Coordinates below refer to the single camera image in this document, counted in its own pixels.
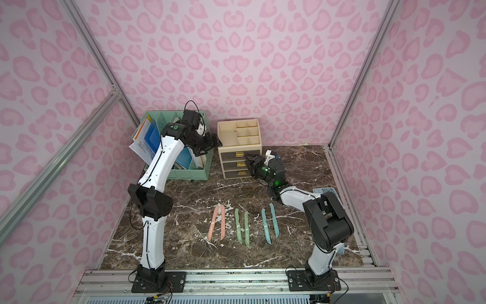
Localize grey blue calculator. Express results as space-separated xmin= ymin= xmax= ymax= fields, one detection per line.
xmin=313 ymin=187 xmax=339 ymax=198

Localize pink fruit knife right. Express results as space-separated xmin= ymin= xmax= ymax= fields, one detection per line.
xmin=220 ymin=205 xmax=226 ymax=240

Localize aluminium front rail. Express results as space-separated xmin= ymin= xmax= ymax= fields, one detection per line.
xmin=71 ymin=267 xmax=404 ymax=303

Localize green fruit knife right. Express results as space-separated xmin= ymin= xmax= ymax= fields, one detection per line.
xmin=244 ymin=211 xmax=251 ymax=249

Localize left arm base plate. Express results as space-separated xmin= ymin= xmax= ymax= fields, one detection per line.
xmin=131 ymin=271 xmax=187 ymax=293

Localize pink fruit knife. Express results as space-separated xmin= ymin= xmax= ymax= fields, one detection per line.
xmin=220 ymin=205 xmax=226 ymax=240
xmin=207 ymin=205 xmax=220 ymax=241

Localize green fruit knife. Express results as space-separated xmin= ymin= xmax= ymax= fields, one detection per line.
xmin=234 ymin=208 xmax=242 ymax=244
xmin=244 ymin=211 xmax=251 ymax=249

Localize beige three-drawer organizer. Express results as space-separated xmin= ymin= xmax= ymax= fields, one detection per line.
xmin=217 ymin=119 xmax=262 ymax=179

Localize pink fruit knife left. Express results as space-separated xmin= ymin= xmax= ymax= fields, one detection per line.
xmin=207 ymin=205 xmax=220 ymax=241

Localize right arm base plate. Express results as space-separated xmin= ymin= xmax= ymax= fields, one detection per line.
xmin=286 ymin=269 xmax=342 ymax=293

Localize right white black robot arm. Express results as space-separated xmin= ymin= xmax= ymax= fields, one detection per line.
xmin=244 ymin=150 xmax=354 ymax=288

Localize green file organizer box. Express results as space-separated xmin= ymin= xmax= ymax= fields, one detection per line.
xmin=144 ymin=110 xmax=214 ymax=181

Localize green fruit knife left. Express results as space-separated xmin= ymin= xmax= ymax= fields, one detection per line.
xmin=234 ymin=208 xmax=242 ymax=244

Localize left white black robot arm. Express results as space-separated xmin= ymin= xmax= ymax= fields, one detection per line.
xmin=128 ymin=110 xmax=221 ymax=290

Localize blue folders in organizer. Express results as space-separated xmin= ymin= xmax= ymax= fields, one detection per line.
xmin=144 ymin=121 xmax=192 ymax=170

